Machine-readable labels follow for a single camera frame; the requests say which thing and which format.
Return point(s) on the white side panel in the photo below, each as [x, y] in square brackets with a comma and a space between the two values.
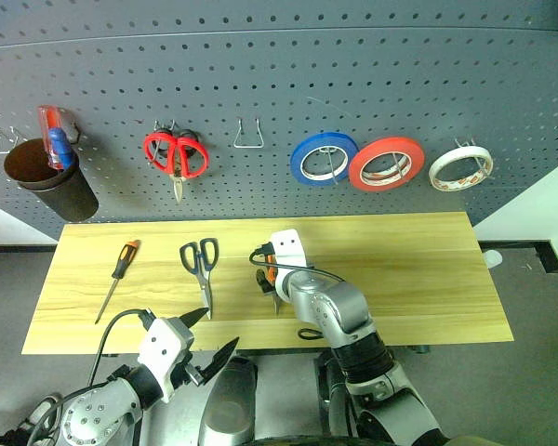
[539, 209]

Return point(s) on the dark silver rounded shape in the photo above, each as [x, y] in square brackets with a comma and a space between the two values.
[228, 409]

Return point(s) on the orange black pliers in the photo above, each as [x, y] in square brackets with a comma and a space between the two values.
[271, 271]

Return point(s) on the silver pegboard hook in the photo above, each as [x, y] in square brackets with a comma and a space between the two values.
[400, 165]
[483, 165]
[331, 165]
[158, 127]

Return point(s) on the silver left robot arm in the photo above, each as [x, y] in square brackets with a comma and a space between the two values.
[97, 413]

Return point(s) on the black cup holder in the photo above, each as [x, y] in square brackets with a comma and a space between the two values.
[70, 195]

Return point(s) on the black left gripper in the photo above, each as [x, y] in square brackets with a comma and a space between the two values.
[188, 369]

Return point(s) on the red blue tool in case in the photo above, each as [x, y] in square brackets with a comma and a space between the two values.
[51, 139]

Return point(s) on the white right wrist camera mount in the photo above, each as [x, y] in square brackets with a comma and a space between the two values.
[288, 248]

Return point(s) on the white tape roll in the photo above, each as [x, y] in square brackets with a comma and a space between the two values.
[455, 153]

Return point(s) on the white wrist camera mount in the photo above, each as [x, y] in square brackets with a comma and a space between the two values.
[288, 248]
[160, 348]

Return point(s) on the black metal frame rail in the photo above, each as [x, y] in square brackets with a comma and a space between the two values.
[9, 248]

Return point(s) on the red tape roll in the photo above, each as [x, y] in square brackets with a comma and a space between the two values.
[386, 143]

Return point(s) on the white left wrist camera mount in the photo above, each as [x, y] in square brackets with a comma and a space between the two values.
[160, 348]

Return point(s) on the blue tape roll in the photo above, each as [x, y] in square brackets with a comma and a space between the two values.
[323, 138]

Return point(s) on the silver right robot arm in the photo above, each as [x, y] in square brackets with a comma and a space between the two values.
[344, 306]

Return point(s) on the grey metal pegboard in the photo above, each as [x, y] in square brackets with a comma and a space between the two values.
[279, 69]

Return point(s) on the orange black screwdriver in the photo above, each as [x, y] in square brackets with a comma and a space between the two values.
[125, 260]

